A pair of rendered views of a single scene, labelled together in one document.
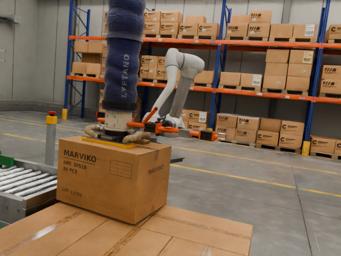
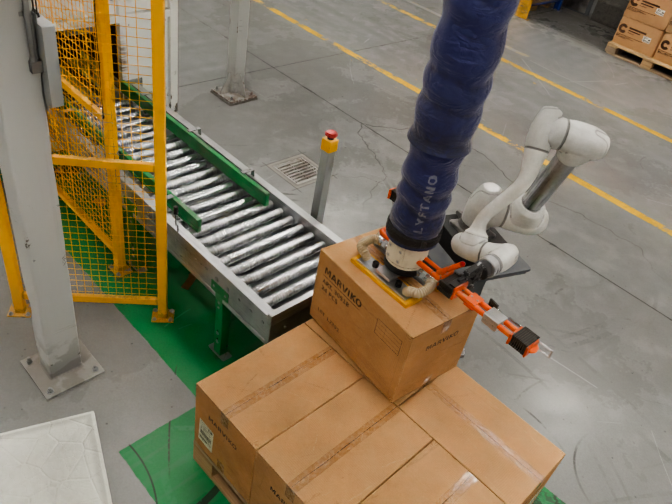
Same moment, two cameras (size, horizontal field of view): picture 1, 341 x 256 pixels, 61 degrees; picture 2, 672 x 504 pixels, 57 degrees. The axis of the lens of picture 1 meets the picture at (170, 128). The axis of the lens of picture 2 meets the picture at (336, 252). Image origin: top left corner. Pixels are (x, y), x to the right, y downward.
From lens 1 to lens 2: 1.35 m
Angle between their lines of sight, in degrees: 36
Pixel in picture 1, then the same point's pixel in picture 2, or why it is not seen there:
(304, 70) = not seen: outside the picture
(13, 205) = (257, 313)
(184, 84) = (559, 171)
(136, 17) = (462, 123)
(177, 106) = (537, 196)
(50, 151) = (321, 191)
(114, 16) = (424, 117)
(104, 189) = (365, 343)
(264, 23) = not seen: outside the picture
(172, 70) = (534, 159)
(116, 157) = (385, 321)
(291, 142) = not seen: outside the picture
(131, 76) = (436, 206)
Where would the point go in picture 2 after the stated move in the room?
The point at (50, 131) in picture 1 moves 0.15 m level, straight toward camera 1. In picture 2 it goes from (326, 163) to (323, 177)
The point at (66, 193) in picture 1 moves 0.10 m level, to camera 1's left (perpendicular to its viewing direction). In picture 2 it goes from (321, 316) to (302, 307)
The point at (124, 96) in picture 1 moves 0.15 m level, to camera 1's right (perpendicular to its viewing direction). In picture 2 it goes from (418, 232) to (455, 247)
